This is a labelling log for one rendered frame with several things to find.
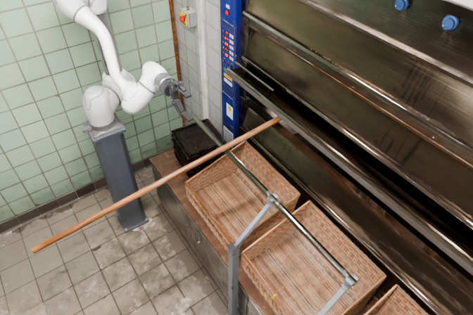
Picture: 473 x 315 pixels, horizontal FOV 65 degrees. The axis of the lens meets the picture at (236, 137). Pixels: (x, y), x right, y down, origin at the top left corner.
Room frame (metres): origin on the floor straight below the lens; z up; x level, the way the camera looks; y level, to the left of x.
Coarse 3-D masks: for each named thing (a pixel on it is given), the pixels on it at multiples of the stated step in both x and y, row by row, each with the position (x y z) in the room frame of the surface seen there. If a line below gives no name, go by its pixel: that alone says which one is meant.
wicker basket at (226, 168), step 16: (240, 144) 1.76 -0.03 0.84; (224, 160) 1.68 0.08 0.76; (240, 160) 1.75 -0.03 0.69; (256, 160) 1.65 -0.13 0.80; (208, 176) 1.61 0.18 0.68; (224, 176) 1.68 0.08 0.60; (240, 176) 1.69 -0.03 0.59; (256, 176) 1.60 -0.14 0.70; (272, 176) 1.52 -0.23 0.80; (192, 192) 1.44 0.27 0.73; (208, 192) 1.56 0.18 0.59; (224, 192) 1.56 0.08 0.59; (240, 192) 1.56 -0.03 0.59; (256, 192) 1.55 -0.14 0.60; (272, 192) 1.47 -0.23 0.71; (288, 192) 1.40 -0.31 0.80; (208, 208) 1.42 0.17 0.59; (224, 208) 1.43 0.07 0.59; (240, 208) 1.43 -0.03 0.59; (256, 208) 1.43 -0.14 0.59; (272, 208) 1.42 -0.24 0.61; (288, 208) 1.30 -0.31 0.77; (208, 224) 1.29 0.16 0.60; (224, 224) 1.30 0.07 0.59; (240, 224) 1.30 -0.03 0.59; (272, 224) 1.23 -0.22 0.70; (224, 240) 1.15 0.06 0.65
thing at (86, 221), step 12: (276, 120) 1.51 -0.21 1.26; (252, 132) 1.44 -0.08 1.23; (228, 144) 1.38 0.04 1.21; (204, 156) 1.31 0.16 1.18; (180, 168) 1.25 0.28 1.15; (192, 168) 1.26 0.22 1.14; (168, 180) 1.20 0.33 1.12; (144, 192) 1.14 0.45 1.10; (120, 204) 1.08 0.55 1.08; (96, 216) 1.02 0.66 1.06; (72, 228) 0.97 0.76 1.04; (48, 240) 0.91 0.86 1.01
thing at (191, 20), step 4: (180, 8) 2.33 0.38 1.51; (184, 8) 2.33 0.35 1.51; (180, 12) 2.32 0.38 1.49; (184, 12) 2.28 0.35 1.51; (188, 12) 2.27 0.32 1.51; (192, 12) 2.28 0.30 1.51; (188, 16) 2.25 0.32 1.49; (192, 16) 2.27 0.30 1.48; (196, 16) 2.29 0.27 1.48; (184, 20) 2.28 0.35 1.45; (188, 20) 2.25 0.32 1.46; (192, 20) 2.27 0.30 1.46; (196, 20) 2.29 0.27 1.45; (184, 24) 2.28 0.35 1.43; (188, 24) 2.25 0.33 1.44; (192, 24) 2.27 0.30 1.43; (196, 24) 2.29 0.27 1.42
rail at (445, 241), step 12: (252, 84) 1.59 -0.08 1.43; (264, 96) 1.49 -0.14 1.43; (276, 108) 1.41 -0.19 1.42; (312, 132) 1.23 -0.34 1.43; (324, 144) 1.15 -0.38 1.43; (336, 156) 1.09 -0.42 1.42; (372, 180) 0.95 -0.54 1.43; (384, 192) 0.89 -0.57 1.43; (396, 204) 0.84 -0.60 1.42; (432, 228) 0.74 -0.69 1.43; (444, 240) 0.69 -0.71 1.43; (456, 252) 0.65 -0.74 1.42
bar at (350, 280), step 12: (228, 156) 1.33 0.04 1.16; (240, 168) 1.25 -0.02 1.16; (252, 180) 1.17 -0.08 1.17; (264, 192) 1.10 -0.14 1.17; (276, 204) 1.03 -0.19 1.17; (288, 216) 0.96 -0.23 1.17; (252, 228) 0.99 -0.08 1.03; (300, 228) 0.90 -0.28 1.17; (240, 240) 0.95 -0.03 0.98; (312, 240) 0.84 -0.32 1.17; (228, 252) 0.94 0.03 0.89; (324, 252) 0.79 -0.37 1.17; (228, 264) 0.94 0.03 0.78; (336, 264) 0.73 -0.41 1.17; (228, 276) 0.94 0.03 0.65; (348, 276) 0.68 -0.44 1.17; (228, 288) 0.94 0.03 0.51; (348, 288) 0.65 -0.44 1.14; (228, 300) 0.94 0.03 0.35; (336, 300) 0.63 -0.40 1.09; (228, 312) 0.94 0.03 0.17; (324, 312) 0.60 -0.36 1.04
